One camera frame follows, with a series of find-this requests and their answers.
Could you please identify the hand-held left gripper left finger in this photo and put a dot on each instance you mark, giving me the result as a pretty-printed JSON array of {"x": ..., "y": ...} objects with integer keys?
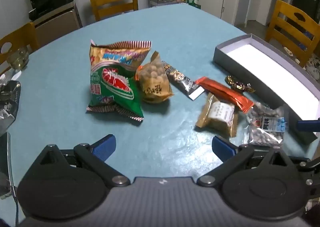
[{"x": 105, "y": 145}]

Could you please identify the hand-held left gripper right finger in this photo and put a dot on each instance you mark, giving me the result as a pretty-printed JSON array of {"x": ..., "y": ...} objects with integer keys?
[{"x": 222, "y": 148}]

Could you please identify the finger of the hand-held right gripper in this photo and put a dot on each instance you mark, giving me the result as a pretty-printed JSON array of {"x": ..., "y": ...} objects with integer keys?
[
  {"x": 312, "y": 167},
  {"x": 308, "y": 125}
]

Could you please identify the gold packet white label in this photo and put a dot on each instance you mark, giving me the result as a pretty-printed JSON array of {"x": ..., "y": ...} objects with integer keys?
[{"x": 220, "y": 114}]

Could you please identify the clear nut bag blue label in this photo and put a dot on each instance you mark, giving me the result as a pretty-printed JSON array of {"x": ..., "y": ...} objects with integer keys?
[{"x": 262, "y": 132}]

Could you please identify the orange snack bar wrapper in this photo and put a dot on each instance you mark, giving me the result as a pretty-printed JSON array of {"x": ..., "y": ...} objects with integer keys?
[{"x": 225, "y": 92}]

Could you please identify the green shrimp cracker bag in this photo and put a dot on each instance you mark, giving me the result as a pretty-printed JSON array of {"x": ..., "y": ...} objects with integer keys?
[{"x": 112, "y": 84}]

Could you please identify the tan bag of round nuts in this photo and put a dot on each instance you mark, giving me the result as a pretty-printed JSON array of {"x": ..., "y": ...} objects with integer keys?
[{"x": 152, "y": 84}]

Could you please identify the black printed candy tube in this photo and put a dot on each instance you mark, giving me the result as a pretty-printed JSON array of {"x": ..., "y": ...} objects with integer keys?
[{"x": 178, "y": 78}]

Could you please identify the grey box white inside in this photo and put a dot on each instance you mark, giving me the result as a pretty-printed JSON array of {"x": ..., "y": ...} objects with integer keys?
[{"x": 250, "y": 57}]

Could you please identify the group of shoes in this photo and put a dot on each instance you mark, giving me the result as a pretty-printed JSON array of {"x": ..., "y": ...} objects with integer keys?
[{"x": 312, "y": 69}]

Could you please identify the glass cup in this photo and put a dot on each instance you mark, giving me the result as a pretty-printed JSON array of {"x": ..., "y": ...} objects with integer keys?
[{"x": 17, "y": 58}]

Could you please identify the green tote bag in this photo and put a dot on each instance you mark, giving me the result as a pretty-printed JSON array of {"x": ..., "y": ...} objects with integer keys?
[{"x": 195, "y": 3}]

